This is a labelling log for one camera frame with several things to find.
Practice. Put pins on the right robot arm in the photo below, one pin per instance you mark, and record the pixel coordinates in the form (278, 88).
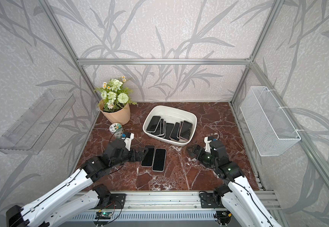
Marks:
(235, 194)

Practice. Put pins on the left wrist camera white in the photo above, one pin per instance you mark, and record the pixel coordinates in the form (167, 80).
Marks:
(128, 137)

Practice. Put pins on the white wire mesh basket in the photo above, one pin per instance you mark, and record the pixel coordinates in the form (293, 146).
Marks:
(270, 127)

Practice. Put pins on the phone with pink case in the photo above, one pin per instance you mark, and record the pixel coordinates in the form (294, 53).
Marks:
(149, 157)

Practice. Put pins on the black phone in box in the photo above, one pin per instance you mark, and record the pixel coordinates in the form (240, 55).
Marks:
(153, 124)
(185, 131)

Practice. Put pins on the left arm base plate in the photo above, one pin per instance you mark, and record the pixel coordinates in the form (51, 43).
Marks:
(113, 201)

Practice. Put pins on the clear plastic wall shelf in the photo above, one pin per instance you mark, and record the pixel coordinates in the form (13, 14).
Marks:
(29, 134)

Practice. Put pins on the white plastic storage box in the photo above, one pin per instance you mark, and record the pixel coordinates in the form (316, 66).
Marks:
(171, 115)

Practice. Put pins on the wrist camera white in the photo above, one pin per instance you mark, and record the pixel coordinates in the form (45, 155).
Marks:
(128, 137)
(207, 141)

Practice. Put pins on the right circuit board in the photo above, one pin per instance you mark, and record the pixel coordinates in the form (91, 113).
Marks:
(223, 215)

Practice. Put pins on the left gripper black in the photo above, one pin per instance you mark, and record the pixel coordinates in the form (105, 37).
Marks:
(140, 157)

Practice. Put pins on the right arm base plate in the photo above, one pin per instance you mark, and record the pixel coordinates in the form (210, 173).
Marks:
(210, 200)

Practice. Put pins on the left green circuit board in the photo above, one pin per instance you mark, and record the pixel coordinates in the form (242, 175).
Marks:
(104, 215)

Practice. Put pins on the phone with light blue case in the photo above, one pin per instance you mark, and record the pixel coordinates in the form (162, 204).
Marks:
(159, 160)

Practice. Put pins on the potted artificial flower plant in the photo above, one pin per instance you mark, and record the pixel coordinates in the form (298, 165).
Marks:
(115, 100)

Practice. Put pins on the black phone in box right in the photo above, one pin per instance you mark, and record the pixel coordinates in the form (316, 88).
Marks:
(185, 131)

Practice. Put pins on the small patterned can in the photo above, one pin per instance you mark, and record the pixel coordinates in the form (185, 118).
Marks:
(116, 130)

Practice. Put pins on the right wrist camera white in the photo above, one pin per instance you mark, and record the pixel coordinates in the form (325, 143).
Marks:
(207, 141)

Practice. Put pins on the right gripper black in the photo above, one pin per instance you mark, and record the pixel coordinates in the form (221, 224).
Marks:
(199, 156)

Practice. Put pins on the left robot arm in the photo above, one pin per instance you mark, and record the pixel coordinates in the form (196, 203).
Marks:
(57, 206)

